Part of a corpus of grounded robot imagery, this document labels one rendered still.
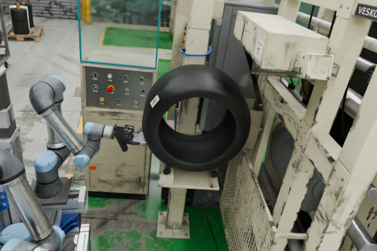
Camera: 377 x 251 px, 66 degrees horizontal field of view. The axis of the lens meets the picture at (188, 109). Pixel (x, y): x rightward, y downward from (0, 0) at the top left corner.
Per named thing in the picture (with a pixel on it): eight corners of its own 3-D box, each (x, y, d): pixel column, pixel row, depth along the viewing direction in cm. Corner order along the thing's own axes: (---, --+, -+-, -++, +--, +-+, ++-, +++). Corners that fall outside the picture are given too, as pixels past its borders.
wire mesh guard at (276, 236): (219, 203, 233) (235, 128, 202) (221, 204, 233) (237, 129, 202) (242, 329, 152) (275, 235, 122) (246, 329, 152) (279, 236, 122)
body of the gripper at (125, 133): (133, 133, 162) (112, 128, 160) (131, 145, 165) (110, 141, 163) (135, 126, 168) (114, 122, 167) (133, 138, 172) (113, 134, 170)
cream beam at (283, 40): (231, 36, 169) (236, 10, 163) (272, 41, 172) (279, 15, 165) (258, 69, 115) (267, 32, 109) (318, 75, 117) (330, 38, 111)
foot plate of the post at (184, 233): (158, 212, 257) (158, 209, 255) (188, 213, 259) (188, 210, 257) (156, 237, 233) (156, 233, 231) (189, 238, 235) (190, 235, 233)
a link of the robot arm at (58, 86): (42, 167, 170) (30, 80, 146) (55, 153, 183) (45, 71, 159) (63, 170, 169) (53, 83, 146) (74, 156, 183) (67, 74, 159)
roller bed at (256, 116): (228, 133, 215) (235, 96, 202) (247, 134, 217) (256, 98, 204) (233, 148, 198) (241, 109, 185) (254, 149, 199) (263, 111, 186)
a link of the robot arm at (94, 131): (86, 130, 169) (87, 118, 165) (105, 134, 170) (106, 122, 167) (82, 138, 162) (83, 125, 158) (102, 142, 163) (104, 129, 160)
